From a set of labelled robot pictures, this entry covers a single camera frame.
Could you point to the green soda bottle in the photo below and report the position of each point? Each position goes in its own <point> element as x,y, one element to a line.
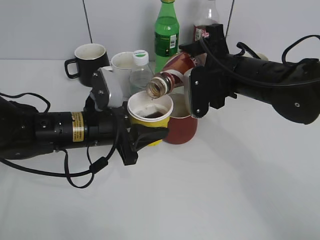
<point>166,34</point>

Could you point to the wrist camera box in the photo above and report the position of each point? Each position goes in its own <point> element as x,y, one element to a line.
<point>106,91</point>
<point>198,86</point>

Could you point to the brown coffee bottle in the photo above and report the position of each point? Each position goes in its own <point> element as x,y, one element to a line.
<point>172,74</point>

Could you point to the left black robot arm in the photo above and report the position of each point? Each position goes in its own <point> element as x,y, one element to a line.
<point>26,133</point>

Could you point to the white ceramic mug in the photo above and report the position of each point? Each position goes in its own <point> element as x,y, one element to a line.
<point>121,65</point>

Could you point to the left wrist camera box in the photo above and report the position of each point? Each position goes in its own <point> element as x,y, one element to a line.
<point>106,91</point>

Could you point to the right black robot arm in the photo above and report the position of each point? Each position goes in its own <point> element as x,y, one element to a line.
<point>291,88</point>

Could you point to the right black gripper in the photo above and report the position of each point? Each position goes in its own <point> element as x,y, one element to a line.
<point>215,46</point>

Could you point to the red ceramic mug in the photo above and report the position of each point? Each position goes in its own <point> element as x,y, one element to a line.
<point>182,126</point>

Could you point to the black ceramic mug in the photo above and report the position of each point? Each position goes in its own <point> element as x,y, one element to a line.
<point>88,58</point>

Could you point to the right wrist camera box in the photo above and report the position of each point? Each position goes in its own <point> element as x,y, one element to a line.
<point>198,86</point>

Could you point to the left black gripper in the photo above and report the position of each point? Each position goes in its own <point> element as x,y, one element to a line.
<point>142,136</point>

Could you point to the cola bottle red label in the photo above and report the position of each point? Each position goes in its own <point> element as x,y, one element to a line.
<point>206,15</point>

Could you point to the clear water bottle green label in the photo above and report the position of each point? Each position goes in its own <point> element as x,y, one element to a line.
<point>141,72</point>

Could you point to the yellow paper cup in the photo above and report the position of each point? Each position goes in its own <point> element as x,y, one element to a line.
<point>148,111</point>

